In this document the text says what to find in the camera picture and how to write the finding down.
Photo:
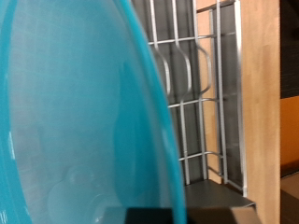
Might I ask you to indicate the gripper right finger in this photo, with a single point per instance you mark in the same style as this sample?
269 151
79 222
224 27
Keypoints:
221 216

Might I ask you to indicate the blue round plate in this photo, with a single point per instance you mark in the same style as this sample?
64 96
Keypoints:
78 109

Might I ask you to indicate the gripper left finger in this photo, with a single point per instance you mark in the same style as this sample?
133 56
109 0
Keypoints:
149 216

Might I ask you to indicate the grey plastic drain tray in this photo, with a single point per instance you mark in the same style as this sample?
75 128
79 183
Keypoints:
218 196

